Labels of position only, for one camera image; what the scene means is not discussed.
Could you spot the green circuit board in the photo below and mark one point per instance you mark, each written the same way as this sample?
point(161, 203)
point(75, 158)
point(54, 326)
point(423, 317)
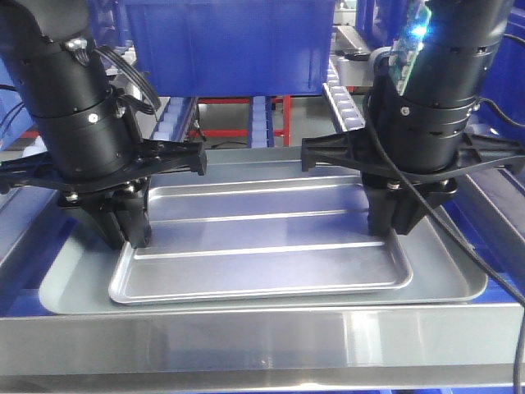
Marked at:
point(406, 48)

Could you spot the steel shelf front rail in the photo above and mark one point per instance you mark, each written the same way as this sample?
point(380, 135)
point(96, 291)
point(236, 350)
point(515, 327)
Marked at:
point(319, 349)

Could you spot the large grey tray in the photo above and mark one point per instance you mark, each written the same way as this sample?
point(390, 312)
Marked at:
point(79, 279)

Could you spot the left white roller track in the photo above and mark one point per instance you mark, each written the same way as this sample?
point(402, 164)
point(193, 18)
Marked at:
point(176, 120)

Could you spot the white roller track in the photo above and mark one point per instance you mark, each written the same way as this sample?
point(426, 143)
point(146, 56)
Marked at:
point(260, 131)
point(176, 120)
point(344, 111)

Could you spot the left steel divider rail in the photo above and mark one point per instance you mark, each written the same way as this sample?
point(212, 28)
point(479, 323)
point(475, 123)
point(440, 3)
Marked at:
point(31, 224)

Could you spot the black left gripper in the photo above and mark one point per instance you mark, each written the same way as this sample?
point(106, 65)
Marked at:
point(94, 147)

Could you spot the silver metal tray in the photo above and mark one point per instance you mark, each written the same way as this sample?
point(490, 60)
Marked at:
point(259, 239)

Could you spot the right white roller track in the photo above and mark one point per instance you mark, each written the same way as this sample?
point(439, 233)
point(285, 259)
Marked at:
point(344, 111)

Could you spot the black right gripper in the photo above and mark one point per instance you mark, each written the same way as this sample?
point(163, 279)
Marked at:
point(427, 143)

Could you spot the right steel divider rail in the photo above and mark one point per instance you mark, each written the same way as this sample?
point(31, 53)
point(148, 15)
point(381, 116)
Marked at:
point(495, 205)

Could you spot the large blue bin centre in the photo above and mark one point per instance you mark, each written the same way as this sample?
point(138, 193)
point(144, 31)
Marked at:
point(232, 48)

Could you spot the red metal floor frame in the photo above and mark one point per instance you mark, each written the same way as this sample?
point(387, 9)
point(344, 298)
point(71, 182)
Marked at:
point(221, 121)

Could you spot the steel divider rail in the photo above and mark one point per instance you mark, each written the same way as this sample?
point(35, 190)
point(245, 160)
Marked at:
point(31, 224)
point(495, 205)

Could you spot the middle white roller track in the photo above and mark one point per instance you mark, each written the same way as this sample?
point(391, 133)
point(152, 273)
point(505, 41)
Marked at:
point(260, 131)

